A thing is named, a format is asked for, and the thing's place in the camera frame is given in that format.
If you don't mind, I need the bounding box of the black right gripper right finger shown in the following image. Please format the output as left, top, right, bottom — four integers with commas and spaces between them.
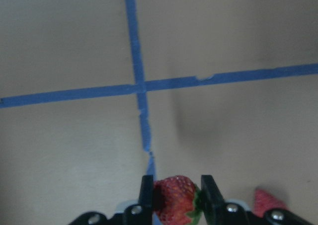
201, 175, 311, 225

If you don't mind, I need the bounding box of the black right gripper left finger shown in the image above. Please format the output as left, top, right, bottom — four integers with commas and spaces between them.
70, 175, 154, 225

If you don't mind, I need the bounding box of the red strawberry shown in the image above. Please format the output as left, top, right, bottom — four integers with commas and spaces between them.
153, 175, 203, 225
253, 188, 288, 218

